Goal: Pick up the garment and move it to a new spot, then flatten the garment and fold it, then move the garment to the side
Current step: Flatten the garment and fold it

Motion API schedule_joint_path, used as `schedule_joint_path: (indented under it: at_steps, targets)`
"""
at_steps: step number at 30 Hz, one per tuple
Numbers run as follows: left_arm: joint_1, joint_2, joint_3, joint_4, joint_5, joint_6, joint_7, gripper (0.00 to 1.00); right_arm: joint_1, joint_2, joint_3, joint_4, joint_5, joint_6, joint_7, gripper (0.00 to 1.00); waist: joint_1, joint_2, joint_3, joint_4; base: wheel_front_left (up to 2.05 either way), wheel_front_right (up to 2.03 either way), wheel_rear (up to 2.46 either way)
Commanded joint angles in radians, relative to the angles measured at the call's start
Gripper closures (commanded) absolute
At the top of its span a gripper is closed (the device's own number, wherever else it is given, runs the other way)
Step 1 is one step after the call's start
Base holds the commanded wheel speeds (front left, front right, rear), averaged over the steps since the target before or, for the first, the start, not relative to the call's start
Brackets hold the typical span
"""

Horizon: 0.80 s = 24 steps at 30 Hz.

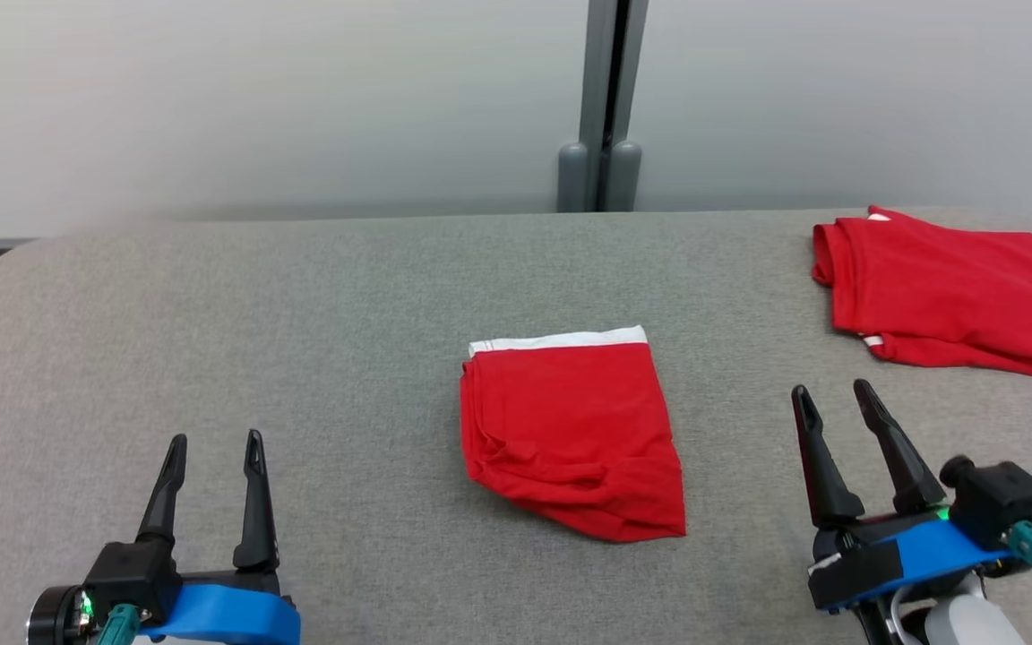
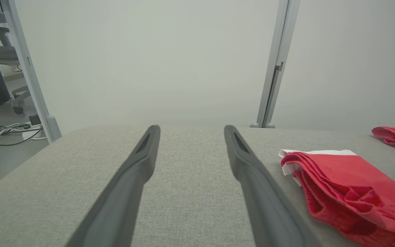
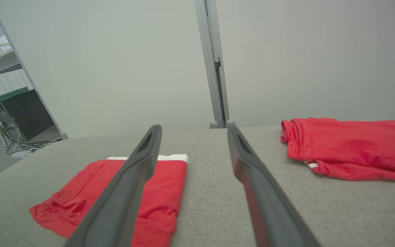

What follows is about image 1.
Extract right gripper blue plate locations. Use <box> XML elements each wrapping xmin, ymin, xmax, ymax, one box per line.
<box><xmin>791</xmin><ymin>379</ymin><xmax>1020</xmax><ymax>645</ymax></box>

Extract red shorts white stripes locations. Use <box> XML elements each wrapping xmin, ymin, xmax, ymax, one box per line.
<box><xmin>460</xmin><ymin>325</ymin><xmax>687</xmax><ymax>543</ymax></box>

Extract grey metal partition post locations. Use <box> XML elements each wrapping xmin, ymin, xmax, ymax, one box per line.
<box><xmin>556</xmin><ymin>0</ymin><xmax>651</xmax><ymax>213</ymax></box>

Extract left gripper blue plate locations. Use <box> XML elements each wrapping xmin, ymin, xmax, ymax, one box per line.
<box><xmin>26</xmin><ymin>429</ymin><xmax>303</xmax><ymax>645</ymax></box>

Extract red basketball jersey number 23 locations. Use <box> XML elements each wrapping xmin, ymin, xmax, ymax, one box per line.
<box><xmin>812</xmin><ymin>205</ymin><xmax>1032</xmax><ymax>382</ymax></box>

